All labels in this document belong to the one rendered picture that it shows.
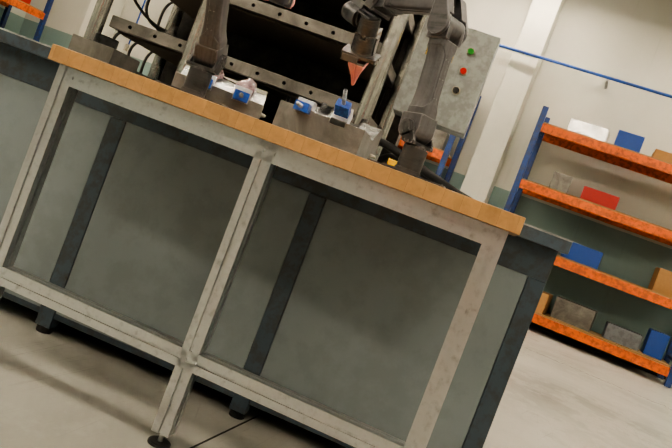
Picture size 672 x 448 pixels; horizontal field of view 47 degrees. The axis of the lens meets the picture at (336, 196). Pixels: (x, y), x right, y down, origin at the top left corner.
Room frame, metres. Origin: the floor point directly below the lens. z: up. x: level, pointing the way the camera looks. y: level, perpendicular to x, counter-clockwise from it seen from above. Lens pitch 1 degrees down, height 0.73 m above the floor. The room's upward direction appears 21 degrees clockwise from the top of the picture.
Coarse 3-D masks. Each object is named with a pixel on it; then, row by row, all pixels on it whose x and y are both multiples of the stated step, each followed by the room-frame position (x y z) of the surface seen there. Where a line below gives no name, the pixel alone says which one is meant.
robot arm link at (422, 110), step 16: (448, 32) 1.87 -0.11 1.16; (464, 32) 1.92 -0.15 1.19; (432, 48) 1.90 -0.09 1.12; (448, 48) 1.89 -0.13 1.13; (432, 64) 1.89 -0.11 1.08; (448, 64) 1.90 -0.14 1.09; (432, 80) 1.88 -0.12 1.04; (416, 96) 1.90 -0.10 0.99; (432, 96) 1.88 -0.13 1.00; (416, 112) 1.87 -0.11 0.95; (432, 112) 1.89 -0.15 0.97; (416, 128) 1.86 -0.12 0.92; (432, 128) 1.89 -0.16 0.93
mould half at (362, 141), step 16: (288, 112) 2.20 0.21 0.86; (288, 128) 2.20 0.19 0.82; (304, 128) 2.19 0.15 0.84; (320, 128) 2.18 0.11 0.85; (336, 128) 2.18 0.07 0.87; (352, 128) 2.17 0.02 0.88; (368, 128) 2.45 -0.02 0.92; (336, 144) 2.17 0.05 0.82; (352, 144) 2.17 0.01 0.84; (368, 144) 2.32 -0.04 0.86
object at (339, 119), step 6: (342, 96) 2.14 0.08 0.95; (336, 102) 2.16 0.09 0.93; (342, 102) 2.15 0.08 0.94; (348, 102) 2.17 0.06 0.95; (336, 108) 2.17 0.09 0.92; (342, 108) 2.16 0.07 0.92; (348, 108) 2.15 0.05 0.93; (336, 114) 2.19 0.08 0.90; (342, 114) 2.18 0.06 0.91; (348, 114) 2.17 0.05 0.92; (330, 120) 2.20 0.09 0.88; (336, 120) 2.19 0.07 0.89; (342, 120) 2.18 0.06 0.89; (348, 120) 2.19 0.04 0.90; (342, 126) 2.20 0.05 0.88
